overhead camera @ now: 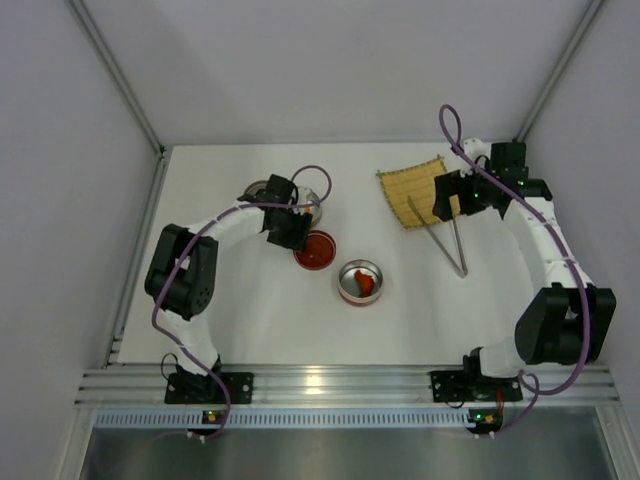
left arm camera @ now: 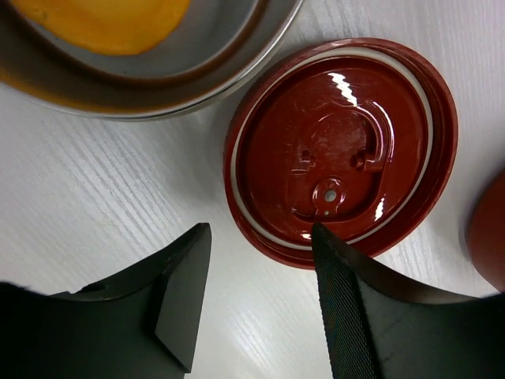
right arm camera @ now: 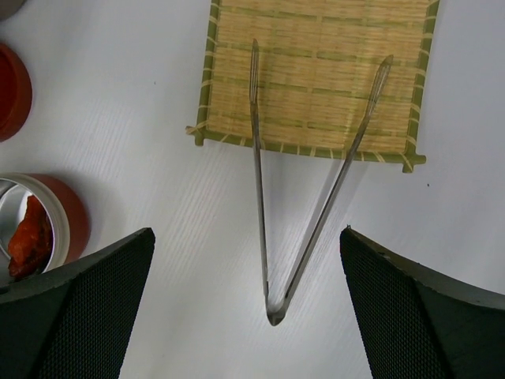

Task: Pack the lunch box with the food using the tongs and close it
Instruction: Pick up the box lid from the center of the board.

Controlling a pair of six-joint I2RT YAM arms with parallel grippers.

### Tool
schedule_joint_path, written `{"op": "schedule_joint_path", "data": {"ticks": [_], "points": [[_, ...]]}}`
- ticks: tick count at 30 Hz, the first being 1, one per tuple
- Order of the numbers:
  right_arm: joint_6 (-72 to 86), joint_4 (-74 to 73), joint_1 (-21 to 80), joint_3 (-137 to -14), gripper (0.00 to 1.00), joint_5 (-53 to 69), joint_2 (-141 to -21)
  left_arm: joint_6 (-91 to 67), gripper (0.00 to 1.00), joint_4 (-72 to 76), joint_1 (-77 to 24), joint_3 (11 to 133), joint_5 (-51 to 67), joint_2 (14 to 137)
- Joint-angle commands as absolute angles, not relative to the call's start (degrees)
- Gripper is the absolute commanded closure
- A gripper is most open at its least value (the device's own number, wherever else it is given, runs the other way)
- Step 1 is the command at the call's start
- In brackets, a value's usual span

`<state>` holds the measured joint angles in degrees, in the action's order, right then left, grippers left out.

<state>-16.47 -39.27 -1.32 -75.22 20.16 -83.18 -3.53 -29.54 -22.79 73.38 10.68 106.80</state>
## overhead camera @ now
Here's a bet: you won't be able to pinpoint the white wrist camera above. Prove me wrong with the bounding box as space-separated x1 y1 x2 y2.
462 138 487 175
293 186 315 214

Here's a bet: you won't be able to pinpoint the bamboo mat tray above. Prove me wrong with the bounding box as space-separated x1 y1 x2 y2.
376 155 448 230

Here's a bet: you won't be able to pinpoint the red-banded steel bowl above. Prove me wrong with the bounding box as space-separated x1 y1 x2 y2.
337 259 384 307

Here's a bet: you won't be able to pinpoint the slotted cable duct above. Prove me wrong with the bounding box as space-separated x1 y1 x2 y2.
94 408 502 430

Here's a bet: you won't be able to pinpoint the red round lid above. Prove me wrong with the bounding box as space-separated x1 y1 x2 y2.
293 230 337 271

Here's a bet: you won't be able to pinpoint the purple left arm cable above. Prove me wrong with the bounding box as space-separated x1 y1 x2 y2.
151 164 334 441

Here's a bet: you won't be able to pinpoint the steel serving tongs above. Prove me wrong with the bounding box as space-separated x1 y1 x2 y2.
407 196 469 279

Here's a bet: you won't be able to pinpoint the grey-banded steel bowl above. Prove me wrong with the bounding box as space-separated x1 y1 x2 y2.
296 186 323 229

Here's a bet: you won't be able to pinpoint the red chicken drumstick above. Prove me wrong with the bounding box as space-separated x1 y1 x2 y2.
354 270 376 298

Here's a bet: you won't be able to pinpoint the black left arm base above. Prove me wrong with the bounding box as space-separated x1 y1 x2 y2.
164 370 254 405

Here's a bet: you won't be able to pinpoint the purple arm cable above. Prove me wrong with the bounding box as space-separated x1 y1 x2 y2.
438 103 591 441
151 164 334 441

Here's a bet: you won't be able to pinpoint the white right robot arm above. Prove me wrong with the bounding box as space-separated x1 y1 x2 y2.
432 138 617 378

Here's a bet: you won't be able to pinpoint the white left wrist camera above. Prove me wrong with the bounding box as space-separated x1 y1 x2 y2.
293 186 315 214

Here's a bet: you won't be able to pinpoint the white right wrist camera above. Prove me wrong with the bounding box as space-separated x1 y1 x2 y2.
462 138 487 175

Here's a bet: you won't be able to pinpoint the aluminium front rail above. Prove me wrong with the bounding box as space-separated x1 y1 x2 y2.
75 364 620 407

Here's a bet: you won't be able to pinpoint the grey round lid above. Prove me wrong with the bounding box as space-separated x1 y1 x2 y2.
244 180 268 197

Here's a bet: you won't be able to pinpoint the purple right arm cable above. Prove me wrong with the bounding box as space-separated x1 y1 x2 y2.
438 103 591 441

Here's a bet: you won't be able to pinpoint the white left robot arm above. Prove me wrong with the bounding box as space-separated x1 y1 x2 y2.
144 174 323 376

